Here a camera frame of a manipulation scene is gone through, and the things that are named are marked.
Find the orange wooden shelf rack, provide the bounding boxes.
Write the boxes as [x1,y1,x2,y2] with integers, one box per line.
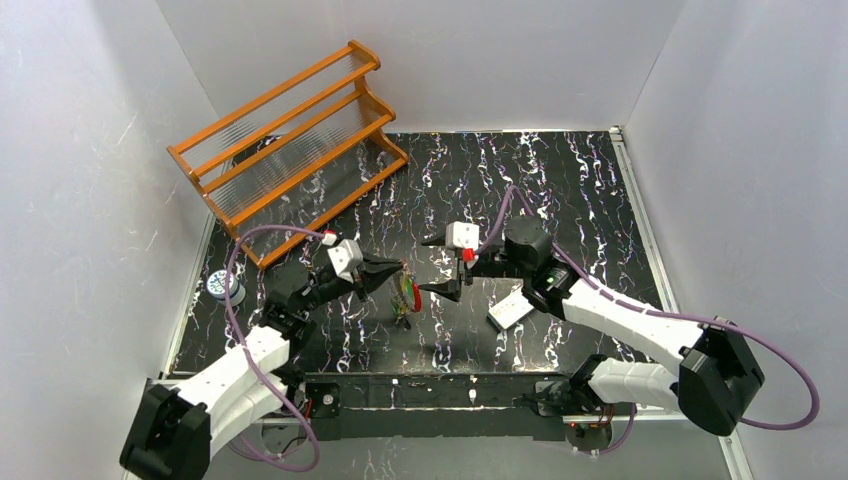
[167,40,409,270]

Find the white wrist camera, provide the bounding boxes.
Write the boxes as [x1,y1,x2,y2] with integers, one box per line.
[327,239,364,283]
[445,221,480,262]

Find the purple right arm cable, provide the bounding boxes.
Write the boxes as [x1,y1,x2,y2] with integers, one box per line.
[476,185,821,457]

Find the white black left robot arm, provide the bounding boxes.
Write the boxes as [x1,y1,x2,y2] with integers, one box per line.
[119,254,404,479]

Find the white card box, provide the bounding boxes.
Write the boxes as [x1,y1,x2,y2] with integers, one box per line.
[487,290,534,331]

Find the white blue tape roll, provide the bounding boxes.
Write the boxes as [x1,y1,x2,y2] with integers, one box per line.
[205,270,246,306]

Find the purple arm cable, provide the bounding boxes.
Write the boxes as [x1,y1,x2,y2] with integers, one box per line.
[476,185,821,457]
[223,225,336,474]

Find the aluminium front rail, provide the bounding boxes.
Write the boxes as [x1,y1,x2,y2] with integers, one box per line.
[135,374,738,425]

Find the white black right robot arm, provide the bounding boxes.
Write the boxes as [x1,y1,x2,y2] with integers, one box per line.
[422,216,765,436]

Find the metal key organizer ring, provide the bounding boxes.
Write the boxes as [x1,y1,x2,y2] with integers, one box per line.
[390,271,425,331]

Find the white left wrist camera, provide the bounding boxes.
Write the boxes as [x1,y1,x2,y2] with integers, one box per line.
[327,239,364,283]

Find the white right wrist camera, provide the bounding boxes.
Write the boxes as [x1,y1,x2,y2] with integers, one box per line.
[445,221,480,262]

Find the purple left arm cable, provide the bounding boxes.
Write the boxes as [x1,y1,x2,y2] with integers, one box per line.
[223,225,336,474]

